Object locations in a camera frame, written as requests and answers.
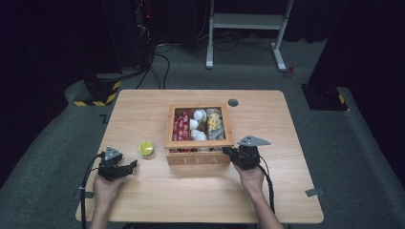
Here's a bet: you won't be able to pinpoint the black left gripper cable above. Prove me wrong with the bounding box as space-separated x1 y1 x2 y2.
80 152 106 229

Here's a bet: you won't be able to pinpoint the red tea packet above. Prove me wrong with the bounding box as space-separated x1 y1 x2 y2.
181 109 192 142
172 114 183 142

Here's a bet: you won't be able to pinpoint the grey tape piece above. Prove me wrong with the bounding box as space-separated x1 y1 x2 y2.
304 187 325 198
74 190 96 200

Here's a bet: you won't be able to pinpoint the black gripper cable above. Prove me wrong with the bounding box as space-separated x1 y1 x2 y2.
257 155 276 215
80 152 106 229

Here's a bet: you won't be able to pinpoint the yellow wrapped sweets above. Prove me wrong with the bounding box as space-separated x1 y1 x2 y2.
206 112 222 131

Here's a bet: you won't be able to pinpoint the wooden box lid with window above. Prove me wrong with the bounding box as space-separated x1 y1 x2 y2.
163 103 235 150

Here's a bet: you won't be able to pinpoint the white metal stand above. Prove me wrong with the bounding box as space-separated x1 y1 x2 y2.
205 0 296 73

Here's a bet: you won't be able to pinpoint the person's right hand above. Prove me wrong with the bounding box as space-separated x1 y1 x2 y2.
233 162 266 196

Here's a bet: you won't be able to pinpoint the black floor cables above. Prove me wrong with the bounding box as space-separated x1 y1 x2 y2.
135 42 172 91

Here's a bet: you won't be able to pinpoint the yellow-lidded capsule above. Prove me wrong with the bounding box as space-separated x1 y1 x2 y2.
139 140 155 156

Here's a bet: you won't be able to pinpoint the dark equipment rack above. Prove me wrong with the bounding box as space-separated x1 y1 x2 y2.
133 0 158 71

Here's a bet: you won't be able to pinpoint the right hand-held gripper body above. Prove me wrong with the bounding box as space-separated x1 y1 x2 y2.
233 135 272 171

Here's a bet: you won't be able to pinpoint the black base with yellow mark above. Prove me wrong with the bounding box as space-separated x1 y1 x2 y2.
300 83 349 112

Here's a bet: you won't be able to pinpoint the person's left hand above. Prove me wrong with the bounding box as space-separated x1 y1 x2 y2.
92 174 126 207

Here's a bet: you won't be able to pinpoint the silvery clear packets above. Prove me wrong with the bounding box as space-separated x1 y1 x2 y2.
205 107 226 141

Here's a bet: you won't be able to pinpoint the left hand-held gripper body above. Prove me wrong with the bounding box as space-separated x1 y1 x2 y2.
97 145 129 182

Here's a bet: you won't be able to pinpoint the black base with hazard stripes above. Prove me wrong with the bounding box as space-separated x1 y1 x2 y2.
73 72 123 108

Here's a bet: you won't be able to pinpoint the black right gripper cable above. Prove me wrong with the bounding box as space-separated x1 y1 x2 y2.
257 155 276 215

